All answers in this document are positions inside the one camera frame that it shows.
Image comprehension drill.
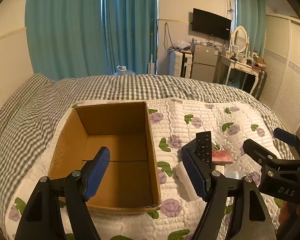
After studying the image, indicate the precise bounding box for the white suitcase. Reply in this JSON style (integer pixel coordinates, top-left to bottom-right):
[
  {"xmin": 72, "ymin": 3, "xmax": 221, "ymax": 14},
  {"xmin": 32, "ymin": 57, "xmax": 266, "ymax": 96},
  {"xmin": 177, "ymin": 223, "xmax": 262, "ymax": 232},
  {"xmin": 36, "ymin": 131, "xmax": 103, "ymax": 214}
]
[{"xmin": 169, "ymin": 51, "xmax": 192, "ymax": 78}]

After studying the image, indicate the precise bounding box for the brown cardboard box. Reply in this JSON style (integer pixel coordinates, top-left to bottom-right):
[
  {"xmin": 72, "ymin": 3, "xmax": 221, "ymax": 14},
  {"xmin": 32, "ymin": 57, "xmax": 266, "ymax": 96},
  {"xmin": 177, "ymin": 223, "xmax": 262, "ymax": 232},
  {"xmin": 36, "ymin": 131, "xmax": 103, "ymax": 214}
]
[{"xmin": 48, "ymin": 101, "xmax": 162, "ymax": 214}]

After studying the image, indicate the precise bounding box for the large water jug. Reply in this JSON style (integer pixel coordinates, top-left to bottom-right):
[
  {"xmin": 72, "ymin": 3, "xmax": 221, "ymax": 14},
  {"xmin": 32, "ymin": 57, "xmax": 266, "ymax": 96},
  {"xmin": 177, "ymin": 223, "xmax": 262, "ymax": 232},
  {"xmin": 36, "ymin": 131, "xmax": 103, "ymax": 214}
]
[{"xmin": 112, "ymin": 65, "xmax": 136, "ymax": 76}]

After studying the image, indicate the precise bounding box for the black remote control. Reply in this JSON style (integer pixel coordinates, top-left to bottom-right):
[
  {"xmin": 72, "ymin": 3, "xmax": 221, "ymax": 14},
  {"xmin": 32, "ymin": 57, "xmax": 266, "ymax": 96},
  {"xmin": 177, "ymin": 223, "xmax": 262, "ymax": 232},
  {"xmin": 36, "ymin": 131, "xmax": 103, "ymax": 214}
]
[{"xmin": 195, "ymin": 131, "xmax": 213, "ymax": 169}]

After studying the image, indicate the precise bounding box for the white oval mirror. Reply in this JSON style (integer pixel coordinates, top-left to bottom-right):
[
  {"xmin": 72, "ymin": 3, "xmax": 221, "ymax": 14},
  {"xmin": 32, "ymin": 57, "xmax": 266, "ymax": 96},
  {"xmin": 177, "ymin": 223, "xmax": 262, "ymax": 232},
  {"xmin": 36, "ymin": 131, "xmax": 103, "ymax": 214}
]
[{"xmin": 231, "ymin": 26, "xmax": 250, "ymax": 53}]

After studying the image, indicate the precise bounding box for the clear plastic bag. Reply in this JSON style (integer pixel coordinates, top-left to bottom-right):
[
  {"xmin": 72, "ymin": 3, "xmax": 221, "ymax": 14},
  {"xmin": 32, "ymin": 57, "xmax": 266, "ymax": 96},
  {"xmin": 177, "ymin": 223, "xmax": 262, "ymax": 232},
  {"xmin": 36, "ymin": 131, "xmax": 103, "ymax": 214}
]
[{"xmin": 175, "ymin": 41, "xmax": 192, "ymax": 52}]

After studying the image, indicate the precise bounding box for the white mop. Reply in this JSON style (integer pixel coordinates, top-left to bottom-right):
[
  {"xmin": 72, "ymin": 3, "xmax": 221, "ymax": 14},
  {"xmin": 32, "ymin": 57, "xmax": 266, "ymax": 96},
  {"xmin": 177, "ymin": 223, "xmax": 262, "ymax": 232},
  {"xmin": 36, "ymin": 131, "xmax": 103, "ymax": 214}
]
[{"xmin": 147, "ymin": 19, "xmax": 157, "ymax": 75}]

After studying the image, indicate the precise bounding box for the white dressing table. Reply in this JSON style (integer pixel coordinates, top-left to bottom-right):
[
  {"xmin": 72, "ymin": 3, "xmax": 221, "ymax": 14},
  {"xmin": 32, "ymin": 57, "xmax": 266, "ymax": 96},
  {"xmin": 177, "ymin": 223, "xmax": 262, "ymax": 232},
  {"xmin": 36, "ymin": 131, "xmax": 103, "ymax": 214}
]
[{"xmin": 216, "ymin": 54, "xmax": 267, "ymax": 95}]

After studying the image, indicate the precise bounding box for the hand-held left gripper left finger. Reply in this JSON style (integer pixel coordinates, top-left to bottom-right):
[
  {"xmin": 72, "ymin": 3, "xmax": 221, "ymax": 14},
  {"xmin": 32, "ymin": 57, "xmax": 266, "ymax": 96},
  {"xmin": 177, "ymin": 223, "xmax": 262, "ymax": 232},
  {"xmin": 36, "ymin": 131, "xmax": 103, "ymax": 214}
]
[{"xmin": 14, "ymin": 146, "xmax": 111, "ymax": 240}]

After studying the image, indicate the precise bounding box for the black wall television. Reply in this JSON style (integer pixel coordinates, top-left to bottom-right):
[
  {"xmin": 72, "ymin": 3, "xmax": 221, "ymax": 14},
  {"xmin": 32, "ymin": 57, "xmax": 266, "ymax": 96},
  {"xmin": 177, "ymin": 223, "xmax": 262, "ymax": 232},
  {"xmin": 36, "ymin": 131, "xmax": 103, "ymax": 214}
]
[{"xmin": 192, "ymin": 8, "xmax": 232, "ymax": 41}]

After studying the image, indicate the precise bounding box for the silver small fridge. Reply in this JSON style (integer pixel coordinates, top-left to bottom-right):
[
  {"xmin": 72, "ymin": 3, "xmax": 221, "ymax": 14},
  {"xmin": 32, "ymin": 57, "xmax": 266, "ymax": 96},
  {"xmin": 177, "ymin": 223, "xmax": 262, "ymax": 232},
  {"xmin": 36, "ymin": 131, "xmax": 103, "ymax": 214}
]
[{"xmin": 190, "ymin": 42, "xmax": 219, "ymax": 82}]

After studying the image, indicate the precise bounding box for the white small box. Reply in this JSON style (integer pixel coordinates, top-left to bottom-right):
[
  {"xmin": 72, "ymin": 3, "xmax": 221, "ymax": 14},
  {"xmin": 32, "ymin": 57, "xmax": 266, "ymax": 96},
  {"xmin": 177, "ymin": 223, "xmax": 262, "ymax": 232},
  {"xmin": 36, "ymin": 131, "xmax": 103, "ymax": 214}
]
[{"xmin": 214, "ymin": 164, "xmax": 226, "ymax": 176}]

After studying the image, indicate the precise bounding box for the pink packet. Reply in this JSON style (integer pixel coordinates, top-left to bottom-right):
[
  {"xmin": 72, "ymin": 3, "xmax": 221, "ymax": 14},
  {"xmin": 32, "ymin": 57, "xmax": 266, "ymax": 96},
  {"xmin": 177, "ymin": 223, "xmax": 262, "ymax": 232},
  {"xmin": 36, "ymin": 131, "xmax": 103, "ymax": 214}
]
[{"xmin": 211, "ymin": 150, "xmax": 234, "ymax": 165}]

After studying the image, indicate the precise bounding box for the white power adapter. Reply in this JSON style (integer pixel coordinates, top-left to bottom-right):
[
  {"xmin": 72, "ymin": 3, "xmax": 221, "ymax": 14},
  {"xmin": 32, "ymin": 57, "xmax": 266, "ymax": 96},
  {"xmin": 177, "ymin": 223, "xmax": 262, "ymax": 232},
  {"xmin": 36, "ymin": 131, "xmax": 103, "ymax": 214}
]
[{"xmin": 175, "ymin": 162, "xmax": 203, "ymax": 202}]

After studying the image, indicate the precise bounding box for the teal window curtain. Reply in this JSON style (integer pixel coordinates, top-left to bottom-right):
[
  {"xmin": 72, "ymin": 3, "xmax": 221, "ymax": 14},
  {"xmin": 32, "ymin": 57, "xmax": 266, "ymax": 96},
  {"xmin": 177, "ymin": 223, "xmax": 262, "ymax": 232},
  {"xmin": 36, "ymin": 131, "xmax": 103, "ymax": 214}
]
[
  {"xmin": 234, "ymin": 0, "xmax": 267, "ymax": 55},
  {"xmin": 25, "ymin": 0, "xmax": 105, "ymax": 80},
  {"xmin": 102, "ymin": 0, "xmax": 158, "ymax": 75}
]

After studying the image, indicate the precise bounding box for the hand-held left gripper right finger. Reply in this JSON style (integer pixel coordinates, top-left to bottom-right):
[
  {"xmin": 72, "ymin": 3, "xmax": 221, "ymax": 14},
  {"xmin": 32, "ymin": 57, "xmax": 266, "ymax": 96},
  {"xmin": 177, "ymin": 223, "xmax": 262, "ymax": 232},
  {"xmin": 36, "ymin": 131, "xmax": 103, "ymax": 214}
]
[{"xmin": 181, "ymin": 146, "xmax": 277, "ymax": 240}]

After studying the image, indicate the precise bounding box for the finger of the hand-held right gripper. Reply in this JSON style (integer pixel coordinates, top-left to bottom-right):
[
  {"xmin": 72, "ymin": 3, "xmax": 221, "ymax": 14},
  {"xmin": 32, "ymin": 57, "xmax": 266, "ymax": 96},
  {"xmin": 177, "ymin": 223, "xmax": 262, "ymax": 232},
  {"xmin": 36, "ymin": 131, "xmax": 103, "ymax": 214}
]
[
  {"xmin": 242, "ymin": 139, "xmax": 282, "ymax": 174},
  {"xmin": 273, "ymin": 127, "xmax": 300, "ymax": 160}
]

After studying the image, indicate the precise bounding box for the black hanging cable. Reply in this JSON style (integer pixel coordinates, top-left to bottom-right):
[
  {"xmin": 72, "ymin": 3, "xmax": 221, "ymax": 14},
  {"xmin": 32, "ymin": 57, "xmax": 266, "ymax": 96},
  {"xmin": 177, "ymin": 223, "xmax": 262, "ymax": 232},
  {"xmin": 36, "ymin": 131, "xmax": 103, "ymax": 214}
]
[{"xmin": 164, "ymin": 22, "xmax": 175, "ymax": 53}]

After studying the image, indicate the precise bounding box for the floral quilted blanket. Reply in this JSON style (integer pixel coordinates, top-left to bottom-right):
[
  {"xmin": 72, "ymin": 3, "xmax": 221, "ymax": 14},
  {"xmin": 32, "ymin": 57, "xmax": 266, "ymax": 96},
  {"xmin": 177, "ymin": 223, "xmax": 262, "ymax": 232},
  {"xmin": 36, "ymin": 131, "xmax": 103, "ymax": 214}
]
[{"xmin": 5, "ymin": 99, "xmax": 288, "ymax": 240}]

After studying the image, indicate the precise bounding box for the white louvered wardrobe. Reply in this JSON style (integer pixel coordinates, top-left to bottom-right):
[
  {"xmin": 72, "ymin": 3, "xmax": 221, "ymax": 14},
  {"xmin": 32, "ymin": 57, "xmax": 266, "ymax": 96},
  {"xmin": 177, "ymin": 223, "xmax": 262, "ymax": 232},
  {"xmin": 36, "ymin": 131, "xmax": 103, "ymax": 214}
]
[{"xmin": 259, "ymin": 15, "xmax": 300, "ymax": 135}]

